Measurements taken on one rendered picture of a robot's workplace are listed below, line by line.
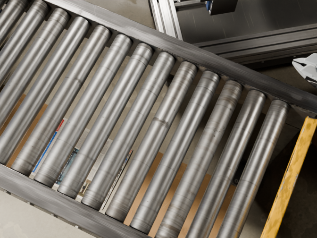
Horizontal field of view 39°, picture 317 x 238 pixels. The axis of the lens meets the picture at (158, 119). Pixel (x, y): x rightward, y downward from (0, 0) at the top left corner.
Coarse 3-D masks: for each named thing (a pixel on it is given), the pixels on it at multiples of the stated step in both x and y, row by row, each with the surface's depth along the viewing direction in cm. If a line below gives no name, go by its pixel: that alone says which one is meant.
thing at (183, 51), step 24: (48, 0) 126; (72, 0) 126; (96, 24) 124; (120, 24) 123; (168, 48) 121; (192, 48) 121; (216, 72) 118; (240, 72) 118; (240, 96) 124; (288, 96) 116; (312, 96) 116; (288, 120) 124
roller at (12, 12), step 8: (16, 0) 126; (24, 0) 127; (8, 8) 125; (16, 8) 125; (24, 8) 127; (0, 16) 124; (8, 16) 124; (16, 16) 125; (0, 24) 123; (8, 24) 124; (0, 32) 123; (8, 32) 125; (0, 40) 123
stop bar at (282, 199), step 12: (312, 120) 111; (300, 132) 111; (312, 132) 110; (300, 144) 109; (300, 156) 108; (288, 168) 107; (300, 168) 107; (288, 180) 106; (288, 192) 105; (276, 204) 104; (276, 216) 103; (264, 228) 103; (276, 228) 102
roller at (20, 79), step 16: (64, 16) 125; (48, 32) 122; (32, 48) 120; (48, 48) 122; (32, 64) 119; (16, 80) 117; (0, 96) 115; (16, 96) 117; (0, 112) 114; (0, 128) 115
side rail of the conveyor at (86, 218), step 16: (0, 176) 108; (16, 176) 108; (16, 192) 106; (32, 192) 106; (48, 192) 106; (48, 208) 105; (64, 208) 105; (80, 208) 105; (80, 224) 104; (96, 224) 104; (112, 224) 104
